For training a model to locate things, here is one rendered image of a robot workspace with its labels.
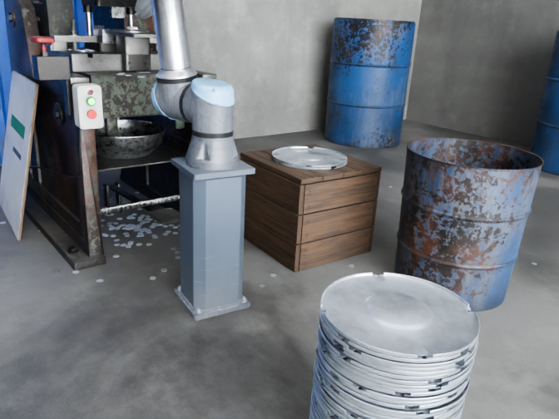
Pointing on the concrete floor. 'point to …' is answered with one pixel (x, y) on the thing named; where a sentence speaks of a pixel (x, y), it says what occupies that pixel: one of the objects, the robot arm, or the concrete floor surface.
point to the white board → (17, 149)
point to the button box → (84, 115)
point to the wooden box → (309, 209)
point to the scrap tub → (465, 215)
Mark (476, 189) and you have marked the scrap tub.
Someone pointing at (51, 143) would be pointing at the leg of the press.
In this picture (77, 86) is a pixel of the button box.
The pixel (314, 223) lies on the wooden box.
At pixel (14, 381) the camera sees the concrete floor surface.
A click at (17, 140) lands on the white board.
